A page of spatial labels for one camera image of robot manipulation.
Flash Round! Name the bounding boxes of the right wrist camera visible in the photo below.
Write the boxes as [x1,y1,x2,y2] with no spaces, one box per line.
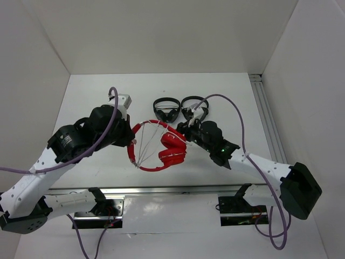
[188,103,204,127]

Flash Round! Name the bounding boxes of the red over-ear headphones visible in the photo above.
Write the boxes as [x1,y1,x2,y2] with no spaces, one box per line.
[127,120,187,172]

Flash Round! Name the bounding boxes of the right black headphones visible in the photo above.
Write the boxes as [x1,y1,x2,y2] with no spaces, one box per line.
[181,96,209,121]

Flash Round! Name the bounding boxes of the black headphones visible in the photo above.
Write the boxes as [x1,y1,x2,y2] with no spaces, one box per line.
[181,96,209,121]
[153,97,181,124]

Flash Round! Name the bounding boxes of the white headphone cable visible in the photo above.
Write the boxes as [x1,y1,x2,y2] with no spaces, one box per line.
[130,120,194,168]

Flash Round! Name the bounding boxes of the front aluminium rail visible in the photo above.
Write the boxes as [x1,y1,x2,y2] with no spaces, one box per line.
[45,183,251,197]

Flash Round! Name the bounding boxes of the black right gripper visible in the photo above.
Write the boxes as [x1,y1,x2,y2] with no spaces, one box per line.
[168,115,213,153]

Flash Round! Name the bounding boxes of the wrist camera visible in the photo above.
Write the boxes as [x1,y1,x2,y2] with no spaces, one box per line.
[188,103,204,127]
[116,94,132,121]

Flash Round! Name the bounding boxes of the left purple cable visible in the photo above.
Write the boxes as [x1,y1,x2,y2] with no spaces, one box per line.
[0,86,119,258]

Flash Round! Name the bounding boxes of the left black headphones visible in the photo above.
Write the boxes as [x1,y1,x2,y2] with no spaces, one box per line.
[153,97,181,124]

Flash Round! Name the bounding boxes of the right side aluminium rail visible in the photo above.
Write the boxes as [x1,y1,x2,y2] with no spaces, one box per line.
[249,74,287,163]

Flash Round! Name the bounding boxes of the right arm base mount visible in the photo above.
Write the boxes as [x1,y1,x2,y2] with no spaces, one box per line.
[215,184,268,226]

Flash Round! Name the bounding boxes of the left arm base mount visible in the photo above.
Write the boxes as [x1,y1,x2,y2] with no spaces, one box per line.
[72,187,125,229]

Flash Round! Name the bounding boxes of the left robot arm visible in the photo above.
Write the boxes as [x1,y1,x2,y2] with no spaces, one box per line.
[1,104,134,234]

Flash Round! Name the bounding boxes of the aluminium rail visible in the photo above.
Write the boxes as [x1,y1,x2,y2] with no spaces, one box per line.
[249,74,287,163]
[45,183,251,197]

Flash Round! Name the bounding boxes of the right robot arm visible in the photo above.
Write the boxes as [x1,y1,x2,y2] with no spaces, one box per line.
[177,121,322,220]

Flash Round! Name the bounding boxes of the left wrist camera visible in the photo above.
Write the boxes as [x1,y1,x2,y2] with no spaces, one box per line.
[116,94,132,121]

